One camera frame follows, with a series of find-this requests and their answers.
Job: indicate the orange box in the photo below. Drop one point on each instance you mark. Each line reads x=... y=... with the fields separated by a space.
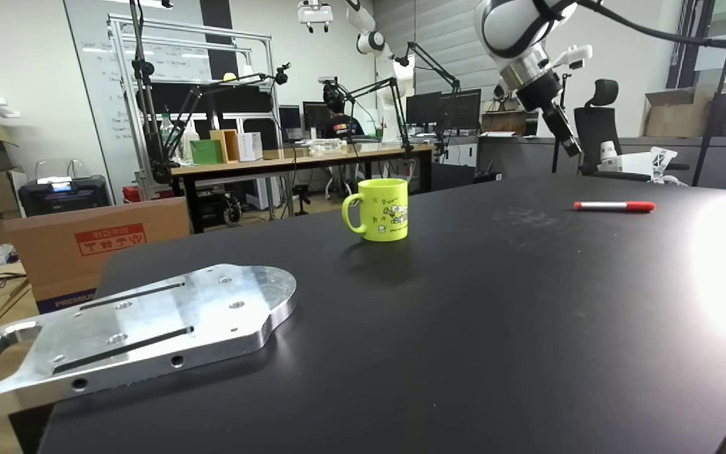
x=228 y=147

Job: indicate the green box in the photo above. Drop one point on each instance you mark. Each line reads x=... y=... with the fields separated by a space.
x=204 y=151

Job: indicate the aluminium mounting plate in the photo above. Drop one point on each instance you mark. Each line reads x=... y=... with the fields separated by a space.
x=170 y=324

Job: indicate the wooden desk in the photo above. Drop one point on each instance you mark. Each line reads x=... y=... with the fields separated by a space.
x=294 y=156

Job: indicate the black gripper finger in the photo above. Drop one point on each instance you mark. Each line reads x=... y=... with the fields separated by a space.
x=559 y=127
x=569 y=127

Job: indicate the black tripod pole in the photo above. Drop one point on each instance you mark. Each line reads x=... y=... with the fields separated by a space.
x=555 y=153

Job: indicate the white marker with red cap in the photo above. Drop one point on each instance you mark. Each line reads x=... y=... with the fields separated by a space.
x=611 y=204

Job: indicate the black computer monitor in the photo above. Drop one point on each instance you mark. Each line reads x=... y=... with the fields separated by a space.
x=442 y=109

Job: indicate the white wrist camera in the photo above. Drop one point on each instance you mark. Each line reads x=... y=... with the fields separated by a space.
x=569 y=55

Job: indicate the white plastic bag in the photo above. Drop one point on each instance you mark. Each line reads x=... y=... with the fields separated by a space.
x=647 y=160

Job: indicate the yellow printed mug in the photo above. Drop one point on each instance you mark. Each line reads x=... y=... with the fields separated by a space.
x=385 y=215

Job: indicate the black camera stand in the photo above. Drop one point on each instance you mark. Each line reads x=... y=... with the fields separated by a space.
x=155 y=127

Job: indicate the black printer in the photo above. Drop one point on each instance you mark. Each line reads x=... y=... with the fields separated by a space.
x=64 y=195

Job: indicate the cardboard box with red label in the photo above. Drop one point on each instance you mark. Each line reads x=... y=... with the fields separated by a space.
x=69 y=248

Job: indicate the white ceiling device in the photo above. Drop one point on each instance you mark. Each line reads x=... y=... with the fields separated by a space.
x=315 y=13

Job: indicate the white box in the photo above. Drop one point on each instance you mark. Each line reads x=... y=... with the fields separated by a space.
x=247 y=147

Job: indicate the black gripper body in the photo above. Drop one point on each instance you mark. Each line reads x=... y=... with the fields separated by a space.
x=539 y=92

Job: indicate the open cardboard box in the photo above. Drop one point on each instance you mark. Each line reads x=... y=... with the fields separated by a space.
x=674 y=116

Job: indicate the black office chair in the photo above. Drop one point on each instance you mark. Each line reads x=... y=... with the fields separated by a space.
x=597 y=133

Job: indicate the small potted plant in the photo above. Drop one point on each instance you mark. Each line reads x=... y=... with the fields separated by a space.
x=504 y=103

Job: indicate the wide black monitor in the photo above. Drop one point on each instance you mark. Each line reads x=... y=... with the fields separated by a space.
x=236 y=98

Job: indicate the whiteboard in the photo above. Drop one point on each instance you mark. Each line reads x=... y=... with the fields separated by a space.
x=100 y=77

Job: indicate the thin black pole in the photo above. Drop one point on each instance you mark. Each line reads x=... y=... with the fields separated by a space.
x=715 y=92

